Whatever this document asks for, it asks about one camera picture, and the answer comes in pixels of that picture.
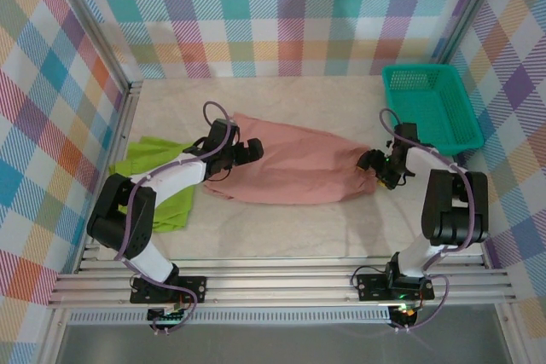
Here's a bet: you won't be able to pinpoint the pink shorts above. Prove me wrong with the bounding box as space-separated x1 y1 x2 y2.
202 112 383 206

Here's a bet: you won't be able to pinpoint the lime green shorts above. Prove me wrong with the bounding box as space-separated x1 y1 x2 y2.
108 136 195 234

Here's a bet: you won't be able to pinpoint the teal plastic basket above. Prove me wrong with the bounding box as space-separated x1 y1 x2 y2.
380 64 485 159

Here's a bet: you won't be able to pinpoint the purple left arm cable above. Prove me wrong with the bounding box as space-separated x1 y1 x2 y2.
113 101 242 335

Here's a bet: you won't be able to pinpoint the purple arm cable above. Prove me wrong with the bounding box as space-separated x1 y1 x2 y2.
378 107 475 333
113 101 242 335

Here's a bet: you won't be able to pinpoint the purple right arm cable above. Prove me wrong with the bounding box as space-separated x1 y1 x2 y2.
378 107 475 333

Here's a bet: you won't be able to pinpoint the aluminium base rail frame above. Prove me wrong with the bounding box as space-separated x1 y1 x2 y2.
46 255 517 309

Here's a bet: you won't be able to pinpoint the grey slotted cable duct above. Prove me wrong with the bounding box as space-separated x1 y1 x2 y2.
67 310 393 326

